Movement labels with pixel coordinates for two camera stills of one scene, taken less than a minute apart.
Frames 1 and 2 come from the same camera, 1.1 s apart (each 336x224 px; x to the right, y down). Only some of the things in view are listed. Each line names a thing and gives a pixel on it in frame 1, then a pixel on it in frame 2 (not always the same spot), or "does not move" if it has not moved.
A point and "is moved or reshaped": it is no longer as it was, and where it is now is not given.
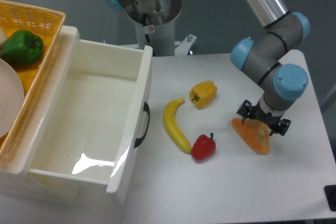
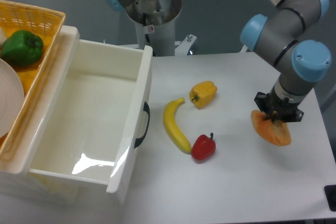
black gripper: [279, 126] → [283, 110]
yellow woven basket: [16, 16] does not move
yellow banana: [171, 128] does not move
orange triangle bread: [256, 133] is moved or reshaped
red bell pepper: [203, 147] does not move
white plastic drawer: [98, 114] does not move
